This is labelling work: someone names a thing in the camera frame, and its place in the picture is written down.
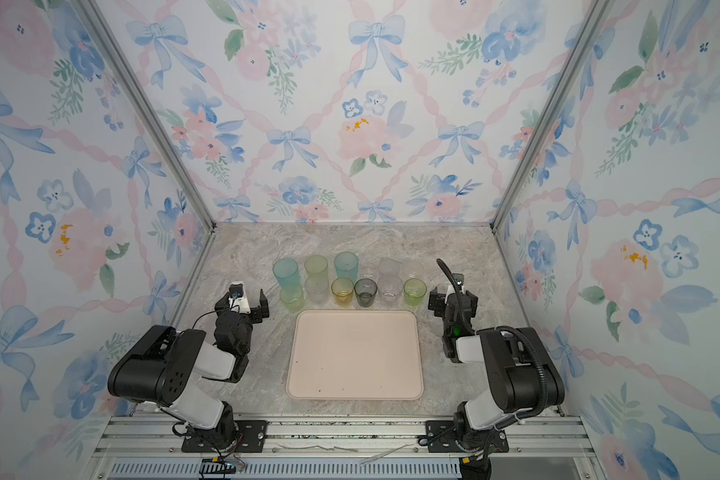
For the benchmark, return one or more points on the aluminium corner post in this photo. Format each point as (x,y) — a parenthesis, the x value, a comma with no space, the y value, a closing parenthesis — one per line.
(93,19)
(591,27)

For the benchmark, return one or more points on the beige rectangular tray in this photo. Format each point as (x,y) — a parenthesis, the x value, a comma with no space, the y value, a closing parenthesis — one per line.
(355,355)

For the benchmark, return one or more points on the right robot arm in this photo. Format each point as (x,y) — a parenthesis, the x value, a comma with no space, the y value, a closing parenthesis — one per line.
(522,378)

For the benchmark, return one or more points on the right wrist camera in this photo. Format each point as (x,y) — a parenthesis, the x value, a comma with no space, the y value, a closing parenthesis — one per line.
(456,284)

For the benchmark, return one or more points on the clear cup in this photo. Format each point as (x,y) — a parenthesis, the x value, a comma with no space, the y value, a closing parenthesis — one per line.
(390,288)
(389,267)
(368,270)
(317,288)

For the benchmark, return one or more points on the left aluminium corner post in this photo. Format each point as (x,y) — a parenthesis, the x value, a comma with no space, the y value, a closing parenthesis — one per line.
(93,19)

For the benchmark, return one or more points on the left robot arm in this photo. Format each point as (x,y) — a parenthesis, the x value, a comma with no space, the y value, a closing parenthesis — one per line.
(158,370)

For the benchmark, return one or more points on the aluminium frame rail base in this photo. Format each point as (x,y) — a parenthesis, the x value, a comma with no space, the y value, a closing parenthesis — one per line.
(147,446)

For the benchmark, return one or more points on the tall light green cup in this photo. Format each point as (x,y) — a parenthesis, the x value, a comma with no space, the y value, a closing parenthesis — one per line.
(316,266)

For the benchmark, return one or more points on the yellow cup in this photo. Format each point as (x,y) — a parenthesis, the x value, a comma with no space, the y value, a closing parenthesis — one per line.
(342,290)

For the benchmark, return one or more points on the right aluminium corner post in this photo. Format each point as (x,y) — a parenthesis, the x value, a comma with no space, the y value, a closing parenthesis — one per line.
(591,27)

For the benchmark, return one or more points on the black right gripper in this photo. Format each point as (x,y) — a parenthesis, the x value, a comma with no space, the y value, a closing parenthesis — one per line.
(453,303)

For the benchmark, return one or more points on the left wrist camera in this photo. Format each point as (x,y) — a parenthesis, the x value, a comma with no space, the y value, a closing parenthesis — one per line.
(237,298)

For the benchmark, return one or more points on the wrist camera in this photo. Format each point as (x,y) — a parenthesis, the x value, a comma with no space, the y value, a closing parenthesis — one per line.
(237,298)
(456,284)

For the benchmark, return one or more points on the green cup right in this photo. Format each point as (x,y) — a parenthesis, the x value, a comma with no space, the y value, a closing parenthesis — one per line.
(414,291)

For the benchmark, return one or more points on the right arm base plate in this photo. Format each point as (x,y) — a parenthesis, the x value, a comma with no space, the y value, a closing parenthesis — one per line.
(443,436)

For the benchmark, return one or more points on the teal cup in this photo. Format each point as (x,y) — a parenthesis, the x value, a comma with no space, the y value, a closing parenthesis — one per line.
(286,272)
(346,265)

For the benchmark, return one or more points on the small green cup left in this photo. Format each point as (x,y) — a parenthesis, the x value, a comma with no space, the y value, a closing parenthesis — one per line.
(292,298)

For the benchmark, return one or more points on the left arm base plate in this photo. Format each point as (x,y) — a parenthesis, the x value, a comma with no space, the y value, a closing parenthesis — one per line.
(246,436)

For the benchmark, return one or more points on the grey smoky cup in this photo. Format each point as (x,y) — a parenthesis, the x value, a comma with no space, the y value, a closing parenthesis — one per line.
(365,290)

